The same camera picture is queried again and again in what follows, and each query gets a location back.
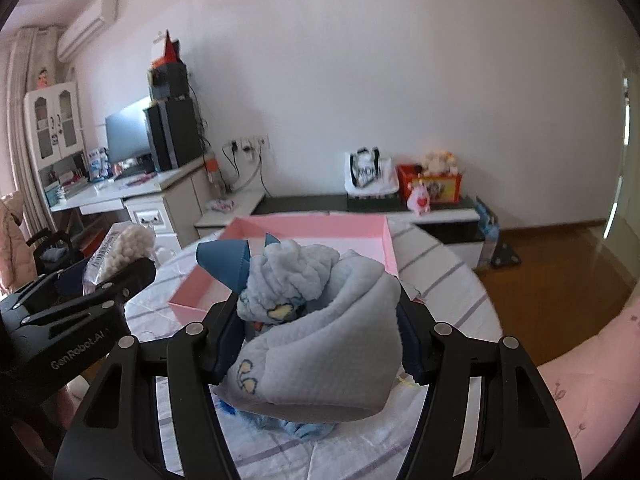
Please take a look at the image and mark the red paper bag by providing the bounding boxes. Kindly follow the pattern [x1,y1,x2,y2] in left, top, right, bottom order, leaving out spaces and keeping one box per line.
[162,30,182,65]

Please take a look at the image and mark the white air conditioner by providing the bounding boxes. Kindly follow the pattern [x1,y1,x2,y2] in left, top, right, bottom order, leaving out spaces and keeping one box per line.
[56,0,121,61]

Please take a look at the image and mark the pink padded jacket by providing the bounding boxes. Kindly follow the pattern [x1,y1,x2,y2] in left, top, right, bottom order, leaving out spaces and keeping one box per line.
[0,190,38,293]

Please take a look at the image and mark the white striped quilt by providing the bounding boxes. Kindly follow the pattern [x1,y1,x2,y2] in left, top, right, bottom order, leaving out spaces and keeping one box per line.
[125,220,503,480]

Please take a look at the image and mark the beige curtain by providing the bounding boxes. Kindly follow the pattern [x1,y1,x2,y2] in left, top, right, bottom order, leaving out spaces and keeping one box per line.
[0,27,63,271]

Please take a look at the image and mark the black office chair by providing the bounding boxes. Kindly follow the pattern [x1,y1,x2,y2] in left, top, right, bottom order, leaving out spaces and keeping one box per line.
[25,227,86,291]

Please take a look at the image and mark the cream plush toy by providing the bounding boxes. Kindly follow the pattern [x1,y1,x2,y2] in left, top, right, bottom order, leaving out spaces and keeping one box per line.
[422,150,458,176]

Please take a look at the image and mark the white door frame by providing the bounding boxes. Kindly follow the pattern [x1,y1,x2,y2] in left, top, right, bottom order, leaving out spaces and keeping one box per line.
[602,60,632,246]

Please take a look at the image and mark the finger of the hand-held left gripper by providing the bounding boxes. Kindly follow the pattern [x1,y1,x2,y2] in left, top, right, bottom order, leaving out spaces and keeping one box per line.
[0,272,68,311]
[22,257,158,331]

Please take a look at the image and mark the white desk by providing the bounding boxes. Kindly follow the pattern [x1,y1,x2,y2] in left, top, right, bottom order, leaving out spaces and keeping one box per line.
[50,162,211,251]

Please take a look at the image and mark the black speaker box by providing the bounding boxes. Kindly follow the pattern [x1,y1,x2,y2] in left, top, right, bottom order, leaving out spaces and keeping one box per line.
[148,62,191,103]

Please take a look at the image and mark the stack of books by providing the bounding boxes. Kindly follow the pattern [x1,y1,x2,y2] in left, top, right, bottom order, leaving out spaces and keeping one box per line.
[42,180,86,206]

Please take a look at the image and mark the pink printed quilted fabric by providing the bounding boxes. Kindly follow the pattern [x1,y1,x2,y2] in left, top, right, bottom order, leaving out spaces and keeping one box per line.
[535,290,640,476]

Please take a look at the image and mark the wall power outlets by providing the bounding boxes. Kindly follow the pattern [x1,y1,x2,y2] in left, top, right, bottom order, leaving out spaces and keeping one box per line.
[223,134,271,153]

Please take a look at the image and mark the black computer tower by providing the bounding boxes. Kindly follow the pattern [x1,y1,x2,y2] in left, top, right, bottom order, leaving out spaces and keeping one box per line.
[143,96,202,173]

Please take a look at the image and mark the light blue fleece baby garment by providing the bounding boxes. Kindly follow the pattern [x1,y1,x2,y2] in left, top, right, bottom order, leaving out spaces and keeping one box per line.
[210,240,406,418]

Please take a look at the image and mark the orange capped bottle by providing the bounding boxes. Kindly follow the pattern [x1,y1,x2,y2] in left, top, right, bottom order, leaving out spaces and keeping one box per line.
[206,152,226,198]

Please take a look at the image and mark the black power cables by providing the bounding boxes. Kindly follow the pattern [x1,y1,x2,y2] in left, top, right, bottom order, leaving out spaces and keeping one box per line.
[220,142,273,198]

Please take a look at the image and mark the clear bag of cotton balls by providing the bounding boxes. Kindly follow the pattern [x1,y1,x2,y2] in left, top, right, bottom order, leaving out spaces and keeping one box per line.
[81,222,157,297]

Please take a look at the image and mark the light blue white baby cloth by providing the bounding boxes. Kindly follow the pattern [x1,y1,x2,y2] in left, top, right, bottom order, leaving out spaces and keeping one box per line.
[217,395,337,442]

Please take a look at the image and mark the white glass-door cabinet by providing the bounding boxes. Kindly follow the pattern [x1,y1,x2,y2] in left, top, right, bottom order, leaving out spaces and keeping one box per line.
[22,81,91,211]

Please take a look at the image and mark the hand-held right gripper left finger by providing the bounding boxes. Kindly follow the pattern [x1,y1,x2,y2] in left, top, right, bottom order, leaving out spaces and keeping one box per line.
[54,290,251,480]

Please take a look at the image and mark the black white low cabinet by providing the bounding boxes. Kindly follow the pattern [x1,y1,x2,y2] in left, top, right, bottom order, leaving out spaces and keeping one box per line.
[195,192,488,271]

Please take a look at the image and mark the pink plush toy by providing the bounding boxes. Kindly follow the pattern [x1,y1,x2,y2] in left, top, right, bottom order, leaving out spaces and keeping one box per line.
[407,183,432,217]

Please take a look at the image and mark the pink bed cover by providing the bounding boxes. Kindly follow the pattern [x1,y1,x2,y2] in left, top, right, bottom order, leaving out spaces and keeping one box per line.
[52,377,88,416]

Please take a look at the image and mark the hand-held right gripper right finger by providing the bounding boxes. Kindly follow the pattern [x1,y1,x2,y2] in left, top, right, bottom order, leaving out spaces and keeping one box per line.
[395,292,583,480]

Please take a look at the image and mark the black metal stand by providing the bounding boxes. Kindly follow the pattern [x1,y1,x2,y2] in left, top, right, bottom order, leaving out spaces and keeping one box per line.
[490,242,522,268]

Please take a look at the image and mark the black computer monitor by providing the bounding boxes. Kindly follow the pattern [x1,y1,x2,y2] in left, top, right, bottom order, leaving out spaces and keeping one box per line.
[105,96,153,166]

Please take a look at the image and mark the red toy box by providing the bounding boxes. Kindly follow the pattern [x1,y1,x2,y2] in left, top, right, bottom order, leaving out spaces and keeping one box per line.
[397,162,463,204]

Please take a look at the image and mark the white tote bag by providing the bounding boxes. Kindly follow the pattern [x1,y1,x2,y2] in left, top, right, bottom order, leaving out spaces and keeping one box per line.
[345,147,401,196]

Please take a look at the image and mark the pink tray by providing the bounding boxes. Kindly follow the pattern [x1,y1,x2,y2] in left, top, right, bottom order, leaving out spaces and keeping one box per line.
[168,214,401,328]

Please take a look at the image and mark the blue white packets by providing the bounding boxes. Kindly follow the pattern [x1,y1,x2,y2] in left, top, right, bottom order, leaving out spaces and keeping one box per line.
[87,147,111,183]

